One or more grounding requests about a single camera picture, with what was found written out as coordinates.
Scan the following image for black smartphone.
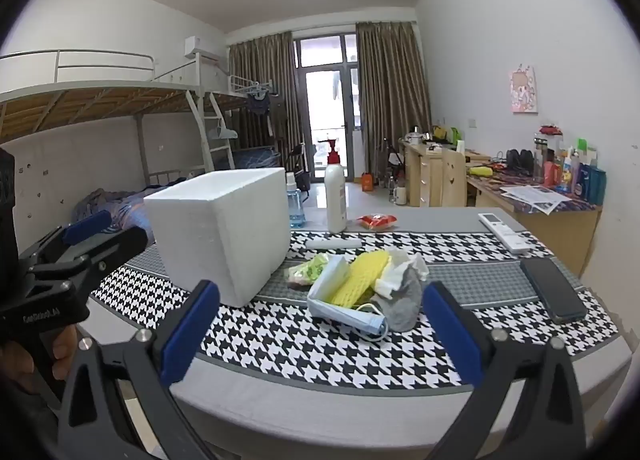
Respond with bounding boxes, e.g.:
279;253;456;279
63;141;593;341
520;257;588;325

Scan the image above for white foam box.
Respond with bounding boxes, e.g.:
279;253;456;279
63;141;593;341
143;167;291;308

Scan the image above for glass balcony door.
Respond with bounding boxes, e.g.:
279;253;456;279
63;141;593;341
294;33;368;183

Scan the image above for blue face mask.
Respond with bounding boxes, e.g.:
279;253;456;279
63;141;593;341
306;285;390;341

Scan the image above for wooden chair smiley back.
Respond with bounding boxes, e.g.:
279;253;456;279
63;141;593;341
440;147;468;207

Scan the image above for white remote control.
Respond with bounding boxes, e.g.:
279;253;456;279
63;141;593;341
478;211;532;255

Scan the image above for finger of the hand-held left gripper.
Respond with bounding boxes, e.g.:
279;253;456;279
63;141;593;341
19;210;113;266
27;226;150;308

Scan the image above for white foam sheet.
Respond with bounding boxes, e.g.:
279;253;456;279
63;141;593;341
307;253;351;301

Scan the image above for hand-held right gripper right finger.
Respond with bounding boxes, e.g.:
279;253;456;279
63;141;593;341
422;281;588;460

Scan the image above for printed papers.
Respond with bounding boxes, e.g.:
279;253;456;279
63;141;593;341
500;183;573;215

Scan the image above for white pump bottle red top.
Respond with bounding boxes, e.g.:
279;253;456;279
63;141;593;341
324;139;348;234

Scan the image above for group of bottles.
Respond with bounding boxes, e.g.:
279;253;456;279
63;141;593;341
532;125;608;206

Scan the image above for blue spray bottle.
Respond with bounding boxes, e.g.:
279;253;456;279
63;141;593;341
285;171;306;229

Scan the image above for blue plaid mattress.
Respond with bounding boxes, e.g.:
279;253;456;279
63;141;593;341
232;147;282;170

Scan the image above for green and white plastic packet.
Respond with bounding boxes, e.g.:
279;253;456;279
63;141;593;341
285;260;331;289

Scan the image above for blue orange quilt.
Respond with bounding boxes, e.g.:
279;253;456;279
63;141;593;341
72;184;157;243

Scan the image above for white air conditioner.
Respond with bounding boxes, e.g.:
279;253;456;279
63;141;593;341
184;35;228;61

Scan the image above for person's left hand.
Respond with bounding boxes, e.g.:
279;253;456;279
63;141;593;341
0;326;80;393

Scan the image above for wooden desk with drawers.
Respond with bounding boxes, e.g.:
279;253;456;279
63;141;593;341
400;137;493;208

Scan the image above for houndstooth table cloth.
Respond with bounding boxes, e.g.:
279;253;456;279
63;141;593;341
87;205;633;393

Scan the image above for yellow foam net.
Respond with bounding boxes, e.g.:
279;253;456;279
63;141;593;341
327;249;391;308

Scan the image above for black folding chair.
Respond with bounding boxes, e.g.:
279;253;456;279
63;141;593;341
285;143;313;192

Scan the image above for white tissue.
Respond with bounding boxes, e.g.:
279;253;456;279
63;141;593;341
374;247;431;298

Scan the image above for wooden desk patterned cover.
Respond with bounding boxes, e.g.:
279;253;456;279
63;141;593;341
465;165;603;276

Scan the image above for pink wall poster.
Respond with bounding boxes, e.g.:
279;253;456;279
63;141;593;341
509;64;539;114

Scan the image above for dark hanging clothes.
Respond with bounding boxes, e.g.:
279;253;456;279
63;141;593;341
247;90;289;141

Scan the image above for white clothes hanger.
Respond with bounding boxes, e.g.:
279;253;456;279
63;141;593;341
207;120;238;140

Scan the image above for white bunk bed ladder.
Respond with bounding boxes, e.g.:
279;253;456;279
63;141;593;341
187;90;236;176

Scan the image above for red snack packet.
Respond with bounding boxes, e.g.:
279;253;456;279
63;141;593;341
356;213;398;232

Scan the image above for black headphones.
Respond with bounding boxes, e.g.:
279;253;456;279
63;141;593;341
506;149;535;173

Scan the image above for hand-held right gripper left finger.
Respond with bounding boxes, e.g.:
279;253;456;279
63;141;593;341
57;279;221;460

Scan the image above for large white metal bunk bed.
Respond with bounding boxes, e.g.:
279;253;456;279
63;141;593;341
0;49;208;221

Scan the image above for person's left forearm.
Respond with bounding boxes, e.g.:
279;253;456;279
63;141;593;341
0;382;63;447

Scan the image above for grey sock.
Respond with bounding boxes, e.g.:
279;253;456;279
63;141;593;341
372;263;425;332

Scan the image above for brown curtain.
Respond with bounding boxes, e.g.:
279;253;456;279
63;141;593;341
227;31;303;176
356;20;432;176

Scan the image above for small white metal bunk bed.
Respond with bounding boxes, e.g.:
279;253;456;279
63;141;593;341
195;53;283;183

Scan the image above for white paper roll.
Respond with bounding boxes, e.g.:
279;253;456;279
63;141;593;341
306;237;363;252

